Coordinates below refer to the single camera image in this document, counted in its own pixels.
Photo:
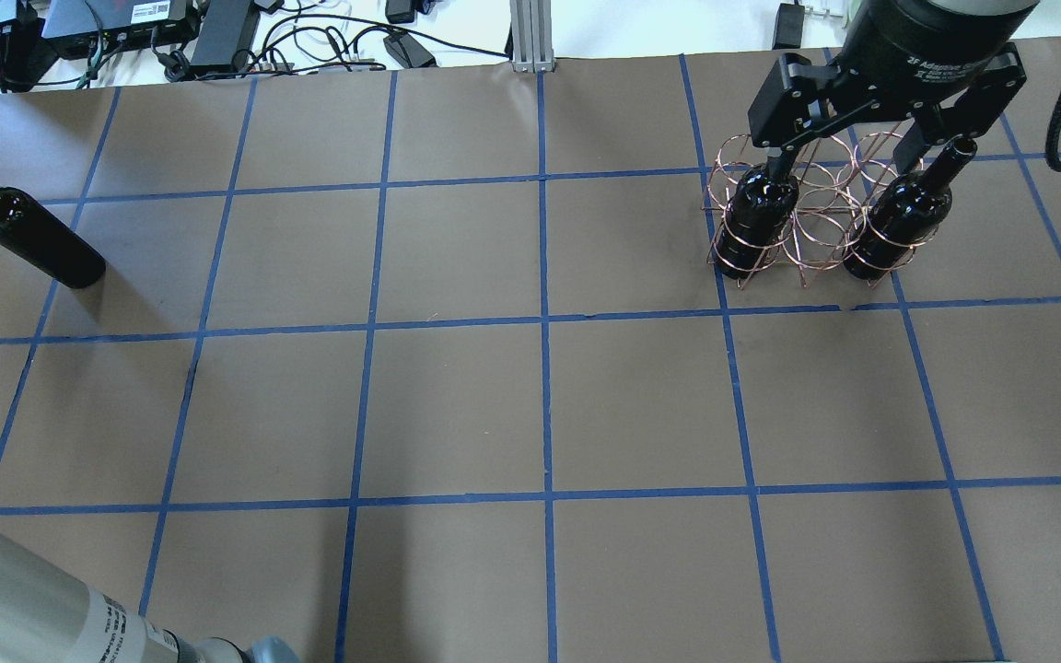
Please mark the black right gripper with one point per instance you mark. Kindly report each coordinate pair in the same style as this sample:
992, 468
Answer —
919, 57

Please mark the dark wine bottle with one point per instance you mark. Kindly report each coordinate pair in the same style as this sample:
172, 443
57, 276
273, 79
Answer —
30, 231
908, 211

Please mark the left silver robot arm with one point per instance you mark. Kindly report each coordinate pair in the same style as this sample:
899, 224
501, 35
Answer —
46, 614

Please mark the dark wine bottle in basket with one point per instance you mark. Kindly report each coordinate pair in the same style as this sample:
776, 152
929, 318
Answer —
908, 211

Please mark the copper wire wine basket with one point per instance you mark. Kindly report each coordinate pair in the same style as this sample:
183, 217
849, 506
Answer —
839, 182

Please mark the aluminium frame post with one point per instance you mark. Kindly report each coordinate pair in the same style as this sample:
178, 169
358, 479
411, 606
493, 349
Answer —
532, 36

